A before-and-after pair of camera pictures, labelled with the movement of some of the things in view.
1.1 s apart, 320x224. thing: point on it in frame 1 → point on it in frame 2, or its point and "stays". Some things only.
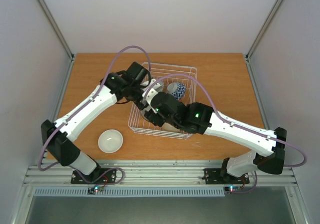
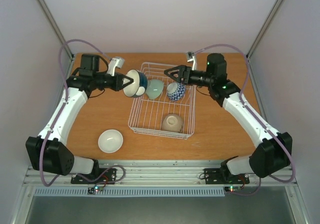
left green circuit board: x=97 y=188 stays
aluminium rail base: x=49 y=172 stays
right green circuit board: x=231 y=188 stays
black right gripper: x=152 y=116 → x=185 y=74
